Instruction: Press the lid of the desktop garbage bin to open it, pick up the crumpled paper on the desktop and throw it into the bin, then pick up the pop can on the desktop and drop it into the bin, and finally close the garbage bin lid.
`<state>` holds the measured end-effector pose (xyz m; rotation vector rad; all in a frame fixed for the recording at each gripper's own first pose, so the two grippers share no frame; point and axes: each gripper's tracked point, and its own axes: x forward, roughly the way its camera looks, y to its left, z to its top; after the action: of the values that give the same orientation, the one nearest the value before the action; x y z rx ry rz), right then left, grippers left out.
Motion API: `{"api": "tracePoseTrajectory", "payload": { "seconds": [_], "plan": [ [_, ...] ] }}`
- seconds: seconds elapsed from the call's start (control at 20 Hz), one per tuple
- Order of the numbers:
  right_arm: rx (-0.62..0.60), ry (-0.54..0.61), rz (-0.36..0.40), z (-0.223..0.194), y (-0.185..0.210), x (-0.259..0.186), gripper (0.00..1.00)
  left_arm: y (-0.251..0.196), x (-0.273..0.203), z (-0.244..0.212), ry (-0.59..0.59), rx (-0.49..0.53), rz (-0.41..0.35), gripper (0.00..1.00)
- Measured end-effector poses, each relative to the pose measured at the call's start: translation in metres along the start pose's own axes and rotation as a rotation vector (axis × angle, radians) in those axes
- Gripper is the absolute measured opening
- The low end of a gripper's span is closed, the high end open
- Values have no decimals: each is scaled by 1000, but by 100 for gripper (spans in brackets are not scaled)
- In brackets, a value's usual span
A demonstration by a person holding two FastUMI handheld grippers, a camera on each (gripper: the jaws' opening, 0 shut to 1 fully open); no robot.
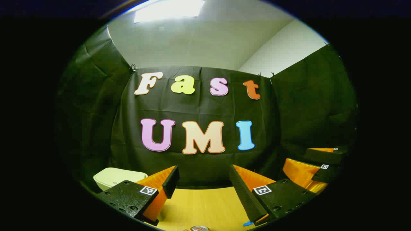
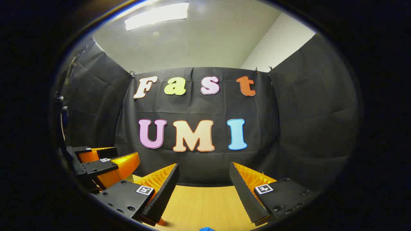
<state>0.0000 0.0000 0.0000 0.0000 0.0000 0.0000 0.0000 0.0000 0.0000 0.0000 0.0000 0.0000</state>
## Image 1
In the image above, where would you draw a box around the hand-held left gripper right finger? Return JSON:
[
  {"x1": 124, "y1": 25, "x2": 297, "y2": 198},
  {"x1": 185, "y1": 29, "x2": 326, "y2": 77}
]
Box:
[{"x1": 228, "y1": 164, "x2": 317, "y2": 227}]

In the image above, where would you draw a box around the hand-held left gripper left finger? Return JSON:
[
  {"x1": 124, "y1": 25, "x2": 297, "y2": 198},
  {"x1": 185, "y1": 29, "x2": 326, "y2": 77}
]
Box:
[{"x1": 96, "y1": 165, "x2": 180, "y2": 227}]

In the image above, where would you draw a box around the white desktop garbage bin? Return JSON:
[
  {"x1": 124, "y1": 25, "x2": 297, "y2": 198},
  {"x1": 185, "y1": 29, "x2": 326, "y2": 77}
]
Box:
[{"x1": 93, "y1": 167, "x2": 148, "y2": 192}]

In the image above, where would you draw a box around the black backdrop cloth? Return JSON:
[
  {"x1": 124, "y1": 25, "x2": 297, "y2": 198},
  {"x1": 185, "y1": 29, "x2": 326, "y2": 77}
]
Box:
[{"x1": 56, "y1": 26, "x2": 358, "y2": 194}]

